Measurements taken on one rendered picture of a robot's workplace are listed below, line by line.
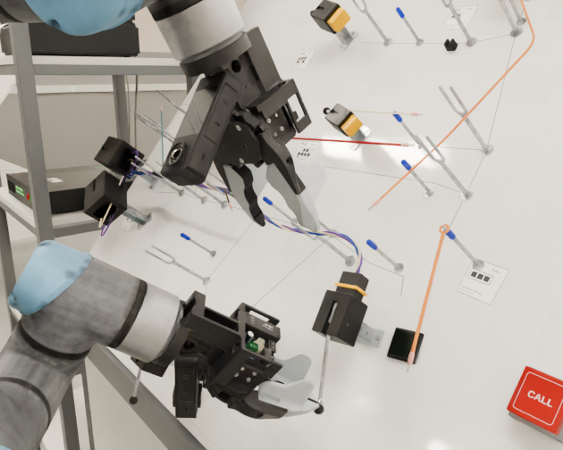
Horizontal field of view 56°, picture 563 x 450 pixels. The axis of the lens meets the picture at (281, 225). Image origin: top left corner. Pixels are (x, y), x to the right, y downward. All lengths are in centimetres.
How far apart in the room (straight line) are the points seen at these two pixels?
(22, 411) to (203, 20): 37
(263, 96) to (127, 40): 106
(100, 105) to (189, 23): 804
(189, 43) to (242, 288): 53
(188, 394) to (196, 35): 38
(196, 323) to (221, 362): 6
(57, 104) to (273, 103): 781
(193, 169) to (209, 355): 21
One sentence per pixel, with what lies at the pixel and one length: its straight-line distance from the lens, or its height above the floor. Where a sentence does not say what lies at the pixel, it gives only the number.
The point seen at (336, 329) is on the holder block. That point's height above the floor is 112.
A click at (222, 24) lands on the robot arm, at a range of 51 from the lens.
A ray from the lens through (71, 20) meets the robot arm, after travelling 41.
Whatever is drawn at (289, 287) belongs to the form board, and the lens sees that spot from 86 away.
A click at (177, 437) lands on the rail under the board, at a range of 94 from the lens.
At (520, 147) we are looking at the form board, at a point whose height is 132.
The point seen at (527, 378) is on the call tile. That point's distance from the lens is 61.
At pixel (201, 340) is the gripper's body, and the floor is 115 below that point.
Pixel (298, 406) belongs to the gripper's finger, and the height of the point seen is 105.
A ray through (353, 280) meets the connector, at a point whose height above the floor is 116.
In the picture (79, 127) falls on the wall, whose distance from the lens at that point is 843.
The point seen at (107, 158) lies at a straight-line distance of 127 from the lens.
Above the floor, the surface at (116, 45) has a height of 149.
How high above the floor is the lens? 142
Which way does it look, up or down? 16 degrees down
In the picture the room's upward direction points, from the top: straight up
